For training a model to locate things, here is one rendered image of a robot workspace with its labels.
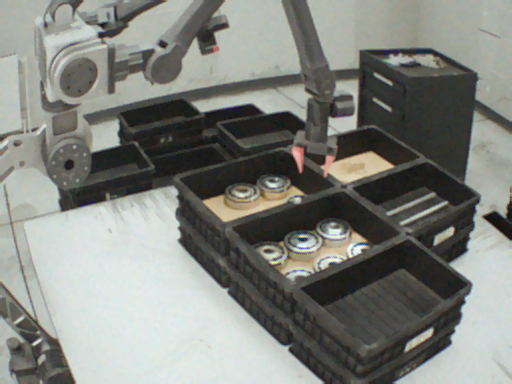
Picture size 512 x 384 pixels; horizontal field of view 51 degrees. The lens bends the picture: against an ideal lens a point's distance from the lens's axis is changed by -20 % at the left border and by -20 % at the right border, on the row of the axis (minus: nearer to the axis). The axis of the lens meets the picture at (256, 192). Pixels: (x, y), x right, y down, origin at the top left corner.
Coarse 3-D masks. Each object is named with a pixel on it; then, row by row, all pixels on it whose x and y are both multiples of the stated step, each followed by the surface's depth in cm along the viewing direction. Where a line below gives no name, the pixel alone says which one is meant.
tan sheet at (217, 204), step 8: (296, 192) 206; (208, 200) 201; (216, 200) 201; (224, 200) 201; (264, 200) 202; (272, 200) 202; (280, 200) 202; (216, 208) 197; (224, 208) 197; (232, 208) 197; (256, 208) 198; (264, 208) 198; (224, 216) 193; (232, 216) 193
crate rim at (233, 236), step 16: (336, 192) 187; (288, 208) 179; (368, 208) 179; (240, 224) 172; (240, 240) 165; (256, 256) 159; (352, 256) 159; (272, 272) 154; (320, 272) 154; (288, 288) 150
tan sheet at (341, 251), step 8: (352, 232) 187; (352, 240) 183; (360, 240) 183; (328, 248) 180; (336, 248) 180; (344, 248) 180; (320, 256) 177; (344, 256) 177; (288, 264) 173; (296, 264) 173; (304, 264) 173; (312, 264) 173
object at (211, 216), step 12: (252, 156) 205; (204, 168) 197; (216, 168) 198; (312, 168) 199; (180, 180) 190; (180, 192) 189; (192, 192) 185; (324, 192) 186; (192, 204) 184; (204, 204) 179; (288, 204) 181; (204, 216) 178; (216, 216) 174; (240, 216) 174
